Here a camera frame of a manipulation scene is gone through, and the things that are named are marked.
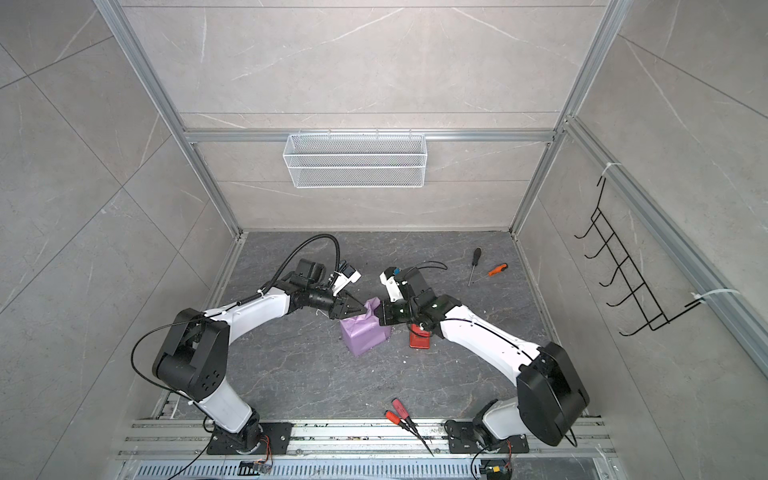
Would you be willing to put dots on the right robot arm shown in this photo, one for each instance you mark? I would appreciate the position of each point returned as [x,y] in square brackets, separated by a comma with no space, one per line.
[550,395]

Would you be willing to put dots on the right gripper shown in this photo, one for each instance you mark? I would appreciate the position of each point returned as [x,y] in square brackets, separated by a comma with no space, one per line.
[386,317]

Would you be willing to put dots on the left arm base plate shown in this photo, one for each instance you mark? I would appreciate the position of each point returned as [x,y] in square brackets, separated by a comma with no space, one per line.
[254,439]

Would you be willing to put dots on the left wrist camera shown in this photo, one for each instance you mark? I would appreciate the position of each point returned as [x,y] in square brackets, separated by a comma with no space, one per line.
[311,274]

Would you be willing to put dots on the black handled screwdriver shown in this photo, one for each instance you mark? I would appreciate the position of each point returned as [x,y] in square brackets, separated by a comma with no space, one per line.
[477,253]

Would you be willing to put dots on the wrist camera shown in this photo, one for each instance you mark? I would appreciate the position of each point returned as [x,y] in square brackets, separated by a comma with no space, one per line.
[311,274]
[403,284]

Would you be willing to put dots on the red handled screwdriver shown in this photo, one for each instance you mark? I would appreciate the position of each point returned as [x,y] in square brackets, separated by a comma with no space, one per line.
[403,424]

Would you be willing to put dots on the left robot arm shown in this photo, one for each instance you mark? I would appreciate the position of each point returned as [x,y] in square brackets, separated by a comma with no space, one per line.
[195,357]

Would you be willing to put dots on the aluminium mounting rail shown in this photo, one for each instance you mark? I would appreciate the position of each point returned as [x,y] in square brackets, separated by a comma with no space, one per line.
[348,438]

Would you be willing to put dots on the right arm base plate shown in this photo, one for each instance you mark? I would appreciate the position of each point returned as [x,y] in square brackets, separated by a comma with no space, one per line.
[465,437]

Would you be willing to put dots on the red tape dispenser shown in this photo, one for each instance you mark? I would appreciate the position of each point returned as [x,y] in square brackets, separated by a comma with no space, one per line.
[419,338]

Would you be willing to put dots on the black wire hook rack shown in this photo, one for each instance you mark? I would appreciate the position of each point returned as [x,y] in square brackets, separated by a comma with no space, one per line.
[627,272]

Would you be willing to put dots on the pink wrapping paper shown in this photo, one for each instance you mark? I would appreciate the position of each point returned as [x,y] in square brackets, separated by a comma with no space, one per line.
[363,332]

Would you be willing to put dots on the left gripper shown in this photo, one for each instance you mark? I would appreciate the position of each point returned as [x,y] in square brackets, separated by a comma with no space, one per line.
[344,306]

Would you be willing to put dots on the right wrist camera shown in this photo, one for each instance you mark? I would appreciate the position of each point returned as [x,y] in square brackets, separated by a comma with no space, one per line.
[403,284]

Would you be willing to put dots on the white wire mesh basket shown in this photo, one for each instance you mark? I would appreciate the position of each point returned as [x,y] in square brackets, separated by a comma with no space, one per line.
[363,160]

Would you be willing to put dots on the orange handled screwdriver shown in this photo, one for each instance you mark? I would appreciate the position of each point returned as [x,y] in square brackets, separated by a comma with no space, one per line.
[497,270]

